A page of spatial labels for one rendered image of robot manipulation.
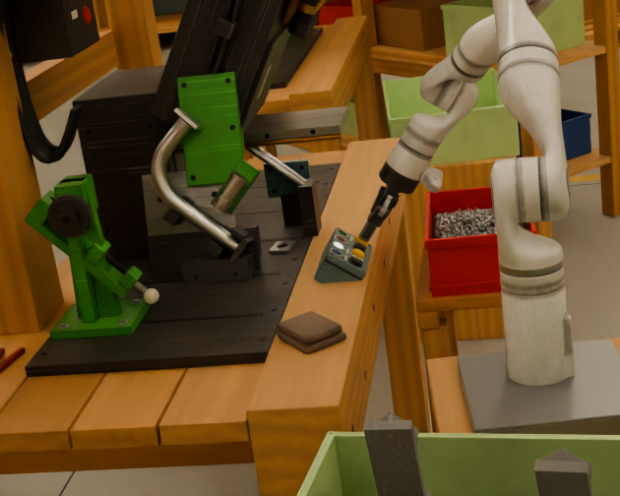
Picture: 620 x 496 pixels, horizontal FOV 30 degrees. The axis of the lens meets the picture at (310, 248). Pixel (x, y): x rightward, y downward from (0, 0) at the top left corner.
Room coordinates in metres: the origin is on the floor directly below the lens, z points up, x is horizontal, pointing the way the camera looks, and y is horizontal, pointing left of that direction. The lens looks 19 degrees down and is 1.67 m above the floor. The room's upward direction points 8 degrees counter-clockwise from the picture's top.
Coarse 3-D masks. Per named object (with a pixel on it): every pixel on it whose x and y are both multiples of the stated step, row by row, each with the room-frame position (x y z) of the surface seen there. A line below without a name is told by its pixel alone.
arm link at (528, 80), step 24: (528, 48) 1.70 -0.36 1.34; (504, 72) 1.70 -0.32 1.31; (528, 72) 1.67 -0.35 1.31; (552, 72) 1.68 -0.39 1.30; (504, 96) 1.68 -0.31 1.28; (528, 96) 1.64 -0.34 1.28; (552, 96) 1.64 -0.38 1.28; (528, 120) 1.64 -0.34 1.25; (552, 120) 1.60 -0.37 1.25; (552, 144) 1.57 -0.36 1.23; (552, 168) 1.53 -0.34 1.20; (552, 192) 1.51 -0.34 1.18; (552, 216) 1.52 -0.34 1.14
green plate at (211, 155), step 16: (192, 80) 2.22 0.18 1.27; (208, 80) 2.21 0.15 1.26; (224, 80) 2.21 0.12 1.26; (192, 96) 2.21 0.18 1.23; (208, 96) 2.21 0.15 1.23; (224, 96) 2.20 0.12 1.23; (192, 112) 2.21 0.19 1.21; (208, 112) 2.20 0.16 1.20; (224, 112) 2.19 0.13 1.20; (192, 128) 2.20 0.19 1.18; (208, 128) 2.19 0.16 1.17; (224, 128) 2.19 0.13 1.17; (240, 128) 2.19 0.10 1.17; (192, 144) 2.19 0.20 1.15; (208, 144) 2.19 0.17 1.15; (224, 144) 2.18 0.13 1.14; (240, 144) 2.17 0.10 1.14; (192, 160) 2.18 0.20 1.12; (208, 160) 2.18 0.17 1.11; (224, 160) 2.17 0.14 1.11; (192, 176) 2.18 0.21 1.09; (208, 176) 2.17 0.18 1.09; (224, 176) 2.16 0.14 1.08
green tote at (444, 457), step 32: (320, 448) 1.29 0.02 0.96; (352, 448) 1.31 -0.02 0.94; (448, 448) 1.27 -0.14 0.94; (480, 448) 1.26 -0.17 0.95; (512, 448) 1.25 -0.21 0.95; (544, 448) 1.23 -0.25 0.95; (576, 448) 1.22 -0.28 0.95; (608, 448) 1.21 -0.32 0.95; (320, 480) 1.24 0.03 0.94; (352, 480) 1.31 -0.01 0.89; (448, 480) 1.27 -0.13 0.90; (480, 480) 1.26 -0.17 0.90; (512, 480) 1.25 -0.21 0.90; (608, 480) 1.21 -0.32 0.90
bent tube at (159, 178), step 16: (176, 112) 2.17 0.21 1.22; (176, 128) 2.17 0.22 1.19; (160, 144) 2.17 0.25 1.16; (176, 144) 2.17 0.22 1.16; (160, 160) 2.16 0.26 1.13; (160, 176) 2.16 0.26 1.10; (160, 192) 2.15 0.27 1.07; (176, 208) 2.13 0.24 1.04; (192, 208) 2.13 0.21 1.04; (208, 224) 2.11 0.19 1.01; (224, 240) 2.10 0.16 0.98; (240, 240) 2.11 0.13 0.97
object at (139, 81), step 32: (96, 96) 2.32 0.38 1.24; (128, 96) 2.29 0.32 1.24; (96, 128) 2.30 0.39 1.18; (128, 128) 2.29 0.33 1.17; (160, 128) 2.28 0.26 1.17; (96, 160) 2.31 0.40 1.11; (128, 160) 2.29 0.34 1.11; (96, 192) 2.31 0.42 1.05; (128, 192) 2.30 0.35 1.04; (128, 224) 2.30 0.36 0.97; (128, 256) 2.30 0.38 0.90
